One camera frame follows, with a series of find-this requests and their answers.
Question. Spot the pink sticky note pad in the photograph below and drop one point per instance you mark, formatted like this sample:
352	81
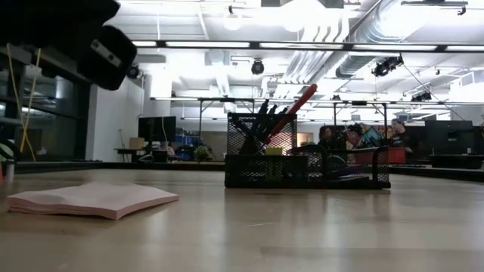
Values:
98	200

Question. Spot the red scissors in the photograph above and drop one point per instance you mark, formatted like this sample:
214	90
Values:
302	98

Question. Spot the black mesh desk organizer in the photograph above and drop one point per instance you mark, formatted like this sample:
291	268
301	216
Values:
264	174

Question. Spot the black ceiling spotlight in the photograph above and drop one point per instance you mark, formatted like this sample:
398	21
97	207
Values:
134	72
257	67

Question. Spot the cardboard box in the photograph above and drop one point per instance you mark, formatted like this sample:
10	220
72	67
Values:
136	143

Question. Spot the black monitor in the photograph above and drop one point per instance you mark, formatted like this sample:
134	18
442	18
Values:
450	136
157	128

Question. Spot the potted plant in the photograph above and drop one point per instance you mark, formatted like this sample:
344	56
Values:
203	153

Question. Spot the person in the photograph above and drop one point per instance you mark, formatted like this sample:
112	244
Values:
399	130
355	132
325	136

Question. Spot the colourful artwork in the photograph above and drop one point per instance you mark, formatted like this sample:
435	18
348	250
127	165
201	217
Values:
374	136

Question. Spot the red bin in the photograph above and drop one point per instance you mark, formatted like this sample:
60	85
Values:
397	155

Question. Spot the black overhead light bar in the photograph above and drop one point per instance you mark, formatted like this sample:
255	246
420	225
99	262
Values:
440	48

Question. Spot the black aluminium table frame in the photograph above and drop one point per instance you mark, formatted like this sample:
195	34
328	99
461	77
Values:
113	165

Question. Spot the black ceiling camera cluster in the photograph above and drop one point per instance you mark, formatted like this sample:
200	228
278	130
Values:
385	67

